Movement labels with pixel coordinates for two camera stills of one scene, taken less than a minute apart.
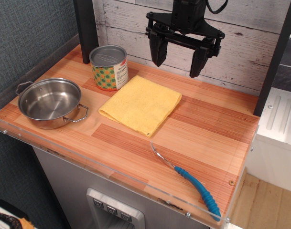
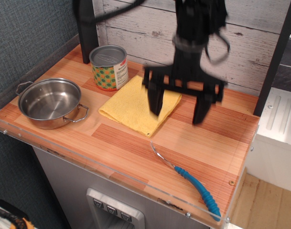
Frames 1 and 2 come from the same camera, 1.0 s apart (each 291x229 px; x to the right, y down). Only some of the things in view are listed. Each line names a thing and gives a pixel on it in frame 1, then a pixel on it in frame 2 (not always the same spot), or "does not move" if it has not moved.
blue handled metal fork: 210,201 does not move
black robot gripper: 186,26 -> 187,73
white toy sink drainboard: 274,155 does not move
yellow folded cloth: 142,105 does not move
